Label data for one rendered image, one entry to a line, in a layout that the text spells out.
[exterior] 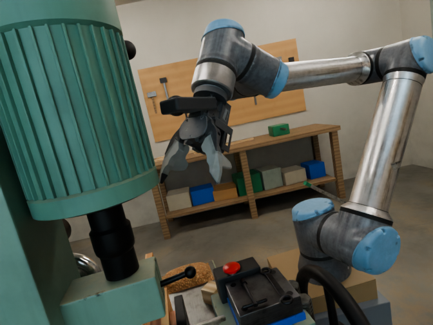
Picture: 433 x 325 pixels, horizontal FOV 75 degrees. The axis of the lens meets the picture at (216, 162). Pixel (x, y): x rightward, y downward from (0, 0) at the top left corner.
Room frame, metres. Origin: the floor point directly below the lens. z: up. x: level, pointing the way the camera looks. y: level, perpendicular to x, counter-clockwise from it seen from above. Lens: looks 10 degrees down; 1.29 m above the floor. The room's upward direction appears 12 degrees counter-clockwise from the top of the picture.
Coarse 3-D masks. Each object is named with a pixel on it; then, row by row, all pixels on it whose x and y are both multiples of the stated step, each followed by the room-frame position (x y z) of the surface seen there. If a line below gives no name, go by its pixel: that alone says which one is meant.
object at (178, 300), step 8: (176, 296) 0.44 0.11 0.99; (176, 304) 0.42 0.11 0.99; (184, 304) 0.43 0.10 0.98; (176, 312) 0.40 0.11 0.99; (184, 312) 0.39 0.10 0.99; (176, 320) 0.38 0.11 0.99; (184, 320) 0.37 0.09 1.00; (208, 320) 0.40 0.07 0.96; (216, 320) 0.40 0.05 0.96; (224, 320) 0.40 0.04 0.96
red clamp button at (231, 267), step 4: (228, 264) 0.45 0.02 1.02; (232, 264) 0.45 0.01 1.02; (236, 264) 0.45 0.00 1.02; (224, 268) 0.44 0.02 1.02; (228, 268) 0.44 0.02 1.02; (232, 268) 0.44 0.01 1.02; (236, 268) 0.44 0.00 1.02; (224, 272) 0.44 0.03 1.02; (228, 272) 0.43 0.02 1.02; (232, 272) 0.43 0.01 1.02
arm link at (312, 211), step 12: (300, 204) 0.99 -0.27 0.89; (312, 204) 0.96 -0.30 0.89; (324, 204) 0.92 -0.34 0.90; (300, 216) 0.92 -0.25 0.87; (312, 216) 0.89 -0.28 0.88; (324, 216) 0.88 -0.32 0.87; (300, 228) 0.93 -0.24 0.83; (312, 228) 0.89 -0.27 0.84; (300, 240) 0.94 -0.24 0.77; (312, 240) 0.88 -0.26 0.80; (312, 252) 0.91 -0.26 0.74
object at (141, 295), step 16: (144, 272) 0.40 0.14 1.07; (80, 288) 0.39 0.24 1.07; (96, 288) 0.38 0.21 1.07; (112, 288) 0.38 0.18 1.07; (128, 288) 0.38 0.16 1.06; (144, 288) 0.38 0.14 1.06; (160, 288) 0.41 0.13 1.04; (64, 304) 0.36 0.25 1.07; (80, 304) 0.36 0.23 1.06; (96, 304) 0.37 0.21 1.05; (112, 304) 0.37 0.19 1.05; (128, 304) 0.37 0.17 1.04; (144, 304) 0.38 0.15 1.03; (160, 304) 0.38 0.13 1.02; (64, 320) 0.36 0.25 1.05; (80, 320) 0.36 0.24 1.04; (96, 320) 0.37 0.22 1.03; (112, 320) 0.37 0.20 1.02; (128, 320) 0.37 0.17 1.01; (144, 320) 0.38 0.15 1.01
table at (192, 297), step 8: (192, 288) 0.60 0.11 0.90; (200, 288) 0.59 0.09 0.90; (184, 296) 0.57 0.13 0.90; (192, 296) 0.57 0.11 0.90; (200, 296) 0.56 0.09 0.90; (192, 304) 0.54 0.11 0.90; (200, 304) 0.53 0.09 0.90; (208, 304) 0.53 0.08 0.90; (192, 312) 0.51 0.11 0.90; (200, 312) 0.51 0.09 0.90; (208, 312) 0.50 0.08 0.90; (192, 320) 0.49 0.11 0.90; (200, 320) 0.49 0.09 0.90
